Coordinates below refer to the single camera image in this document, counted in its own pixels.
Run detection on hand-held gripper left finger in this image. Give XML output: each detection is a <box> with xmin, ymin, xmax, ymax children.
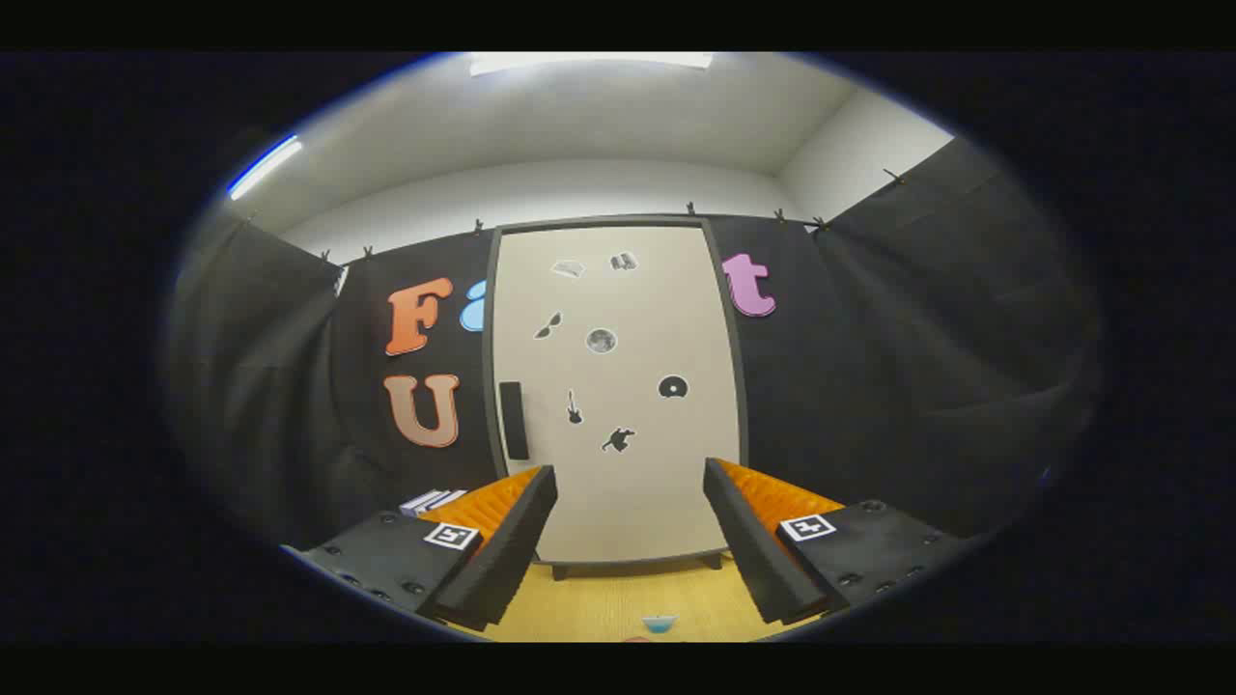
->
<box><xmin>280</xmin><ymin>464</ymin><xmax>559</xmax><ymax>633</ymax></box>

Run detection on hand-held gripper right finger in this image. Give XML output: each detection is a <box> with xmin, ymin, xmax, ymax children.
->
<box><xmin>702</xmin><ymin>458</ymin><xmax>976</xmax><ymax>626</ymax></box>

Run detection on black door handle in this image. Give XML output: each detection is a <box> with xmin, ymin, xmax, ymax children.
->
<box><xmin>498</xmin><ymin>381</ymin><xmax>531</xmax><ymax>461</ymax></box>

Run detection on grey cabinet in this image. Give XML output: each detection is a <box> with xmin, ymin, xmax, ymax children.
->
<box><xmin>483</xmin><ymin>214</ymin><xmax>750</xmax><ymax>581</ymax></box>

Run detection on black backdrop cloth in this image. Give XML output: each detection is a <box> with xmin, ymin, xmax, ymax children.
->
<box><xmin>164</xmin><ymin>135</ymin><xmax>1102</xmax><ymax>551</ymax></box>

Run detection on row of black clips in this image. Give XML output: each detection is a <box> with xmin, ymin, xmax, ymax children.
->
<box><xmin>241</xmin><ymin>169</ymin><xmax>909</xmax><ymax>264</ymax></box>

